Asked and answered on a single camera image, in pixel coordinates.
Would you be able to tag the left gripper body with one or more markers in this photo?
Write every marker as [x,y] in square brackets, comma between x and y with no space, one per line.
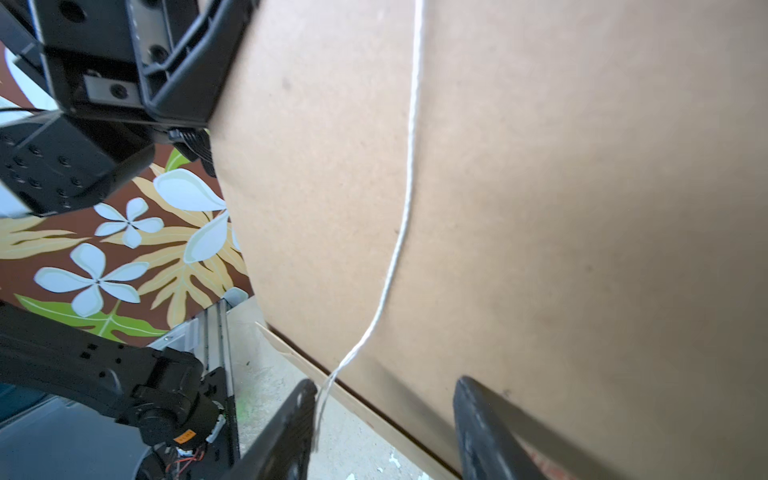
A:
[88,59]

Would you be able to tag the brown kraft file bag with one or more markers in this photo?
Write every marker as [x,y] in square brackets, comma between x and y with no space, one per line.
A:
[564,200]

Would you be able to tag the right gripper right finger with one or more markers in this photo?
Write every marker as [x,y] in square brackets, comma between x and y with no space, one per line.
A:
[487,449]

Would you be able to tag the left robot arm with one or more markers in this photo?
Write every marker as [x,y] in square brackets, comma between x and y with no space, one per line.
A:
[53,163]

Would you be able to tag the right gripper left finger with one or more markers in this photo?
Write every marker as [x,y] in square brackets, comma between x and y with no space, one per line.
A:
[283,449]

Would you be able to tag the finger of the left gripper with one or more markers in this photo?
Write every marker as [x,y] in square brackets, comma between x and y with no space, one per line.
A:
[184,51]

